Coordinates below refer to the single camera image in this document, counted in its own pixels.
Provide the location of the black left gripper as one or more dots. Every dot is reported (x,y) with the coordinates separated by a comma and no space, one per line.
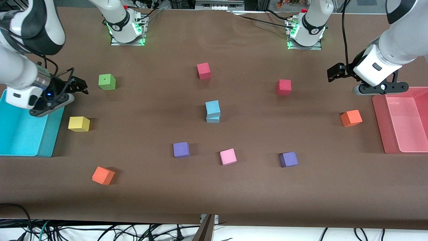
(347,69)

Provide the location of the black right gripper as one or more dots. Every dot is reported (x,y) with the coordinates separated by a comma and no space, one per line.
(61,87)

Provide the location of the light blue foam block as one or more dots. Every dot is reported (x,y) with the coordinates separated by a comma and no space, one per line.
(213,119)
(212,107)

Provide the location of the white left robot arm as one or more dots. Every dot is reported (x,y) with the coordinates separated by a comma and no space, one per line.
(314,23)

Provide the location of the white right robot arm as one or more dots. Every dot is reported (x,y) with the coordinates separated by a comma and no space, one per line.
(20,70)

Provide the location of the green foam block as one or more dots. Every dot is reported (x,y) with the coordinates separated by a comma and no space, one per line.
(107,82)

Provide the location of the yellow foam block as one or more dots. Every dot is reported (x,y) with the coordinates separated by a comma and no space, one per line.
(78,124)

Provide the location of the orange foam block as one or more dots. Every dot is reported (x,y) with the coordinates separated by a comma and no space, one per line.
(351,118)
(103,175)

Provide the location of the red foam block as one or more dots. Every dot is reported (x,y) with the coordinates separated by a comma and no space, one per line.
(204,71)
(283,87)

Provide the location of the cyan plastic bin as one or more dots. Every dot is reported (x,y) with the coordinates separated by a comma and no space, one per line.
(20,134)

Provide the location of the pink plastic bin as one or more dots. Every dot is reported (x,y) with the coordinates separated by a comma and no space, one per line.
(408,124)

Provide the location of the purple foam block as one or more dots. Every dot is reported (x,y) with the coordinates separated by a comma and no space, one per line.
(181,150)
(288,159)

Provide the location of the pink foam block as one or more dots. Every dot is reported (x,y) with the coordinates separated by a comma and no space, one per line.
(228,157)

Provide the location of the brown table cloth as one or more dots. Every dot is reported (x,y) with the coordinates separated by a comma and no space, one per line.
(234,194)

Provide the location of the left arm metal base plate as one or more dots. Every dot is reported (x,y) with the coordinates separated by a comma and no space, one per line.
(317,47)

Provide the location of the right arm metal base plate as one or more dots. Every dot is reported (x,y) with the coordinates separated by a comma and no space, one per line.
(142,38)

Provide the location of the small metal table bracket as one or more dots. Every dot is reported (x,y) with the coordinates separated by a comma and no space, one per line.
(216,218)

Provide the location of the table leg post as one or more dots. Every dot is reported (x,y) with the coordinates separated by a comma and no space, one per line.
(204,232)

